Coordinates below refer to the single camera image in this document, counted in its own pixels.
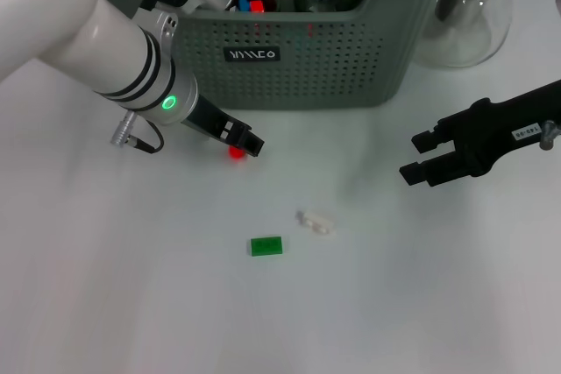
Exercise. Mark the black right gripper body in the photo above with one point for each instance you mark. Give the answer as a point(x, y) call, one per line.
point(499, 129)

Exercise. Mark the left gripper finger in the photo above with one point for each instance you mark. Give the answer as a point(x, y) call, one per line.
point(253, 143)
point(232, 146)

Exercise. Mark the blue square toy plate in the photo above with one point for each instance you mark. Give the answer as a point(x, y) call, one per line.
point(242, 2)

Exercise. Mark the small red toy brick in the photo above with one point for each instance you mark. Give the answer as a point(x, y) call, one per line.
point(236, 155)

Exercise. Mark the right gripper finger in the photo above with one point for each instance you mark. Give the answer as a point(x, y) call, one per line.
point(424, 142)
point(414, 174)

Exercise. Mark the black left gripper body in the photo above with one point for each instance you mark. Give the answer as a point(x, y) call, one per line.
point(210, 122)

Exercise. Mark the glass carafe black lid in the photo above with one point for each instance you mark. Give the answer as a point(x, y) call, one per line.
point(464, 32)

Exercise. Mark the grey-green perforated storage bin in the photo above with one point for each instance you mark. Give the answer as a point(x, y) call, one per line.
point(307, 76)

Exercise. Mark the red slope toy brick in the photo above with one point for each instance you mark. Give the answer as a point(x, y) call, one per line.
point(257, 6)

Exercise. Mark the green toy brick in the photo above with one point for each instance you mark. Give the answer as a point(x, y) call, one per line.
point(266, 246)

